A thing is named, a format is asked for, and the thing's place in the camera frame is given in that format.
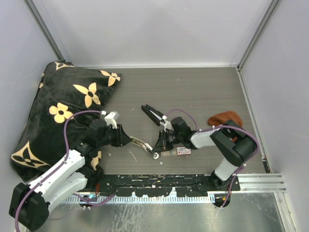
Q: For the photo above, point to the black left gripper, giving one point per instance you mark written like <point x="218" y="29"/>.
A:
<point x="121" y="138"/>

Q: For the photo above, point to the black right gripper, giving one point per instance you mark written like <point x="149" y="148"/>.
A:
<point x="161" y="144"/>

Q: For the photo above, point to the red white staple box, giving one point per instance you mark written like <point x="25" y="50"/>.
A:
<point x="178" y="151"/>

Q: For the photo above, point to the black stapler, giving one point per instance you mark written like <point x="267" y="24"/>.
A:
<point x="156" y="116"/>

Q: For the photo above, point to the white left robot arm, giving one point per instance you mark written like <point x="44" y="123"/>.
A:
<point x="32" y="203"/>

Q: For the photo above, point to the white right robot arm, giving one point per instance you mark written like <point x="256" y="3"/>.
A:
<point x="235" y="144"/>

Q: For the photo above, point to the orange brown cloth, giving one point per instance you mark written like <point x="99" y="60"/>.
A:
<point x="221" y="118"/>

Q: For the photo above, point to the black floral cushion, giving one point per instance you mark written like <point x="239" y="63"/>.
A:
<point x="66" y="93"/>

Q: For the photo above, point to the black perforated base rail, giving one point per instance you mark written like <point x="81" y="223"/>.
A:
<point x="156" y="185"/>

